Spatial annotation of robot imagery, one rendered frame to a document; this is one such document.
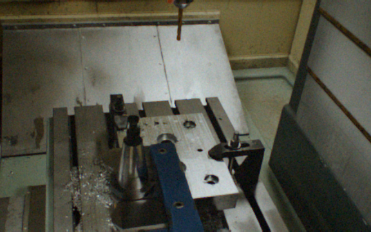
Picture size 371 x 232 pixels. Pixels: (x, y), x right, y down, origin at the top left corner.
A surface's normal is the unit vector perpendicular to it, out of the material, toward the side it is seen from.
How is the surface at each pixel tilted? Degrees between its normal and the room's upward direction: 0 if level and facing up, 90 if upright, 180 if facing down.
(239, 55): 90
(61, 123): 0
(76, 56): 24
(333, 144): 88
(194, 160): 0
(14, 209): 8
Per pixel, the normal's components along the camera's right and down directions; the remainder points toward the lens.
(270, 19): 0.23, 0.59
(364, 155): -0.97, 0.07
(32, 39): 0.16, -0.50
